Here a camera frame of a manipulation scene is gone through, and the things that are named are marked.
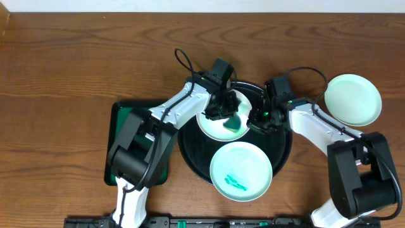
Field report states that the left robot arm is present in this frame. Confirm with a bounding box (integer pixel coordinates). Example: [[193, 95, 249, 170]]
[[106, 72, 238, 227]]

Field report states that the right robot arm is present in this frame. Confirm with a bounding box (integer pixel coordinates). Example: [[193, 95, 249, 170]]
[[247, 98, 402, 227]]

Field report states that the mint plate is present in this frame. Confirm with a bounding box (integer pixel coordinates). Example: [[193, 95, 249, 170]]
[[324, 74, 382, 127], [209, 141, 273, 202]]

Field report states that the round black tray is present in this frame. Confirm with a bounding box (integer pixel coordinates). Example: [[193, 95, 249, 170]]
[[178, 81, 292, 183]]

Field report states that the white plate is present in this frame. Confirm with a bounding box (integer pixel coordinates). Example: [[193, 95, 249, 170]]
[[196, 90, 252, 142]]

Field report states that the dark green sponge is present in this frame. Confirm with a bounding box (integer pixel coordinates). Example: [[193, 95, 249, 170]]
[[223, 115, 242, 132]]

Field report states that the green rectangular water tray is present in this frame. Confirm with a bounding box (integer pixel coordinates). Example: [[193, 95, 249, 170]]
[[104, 99, 168, 186]]

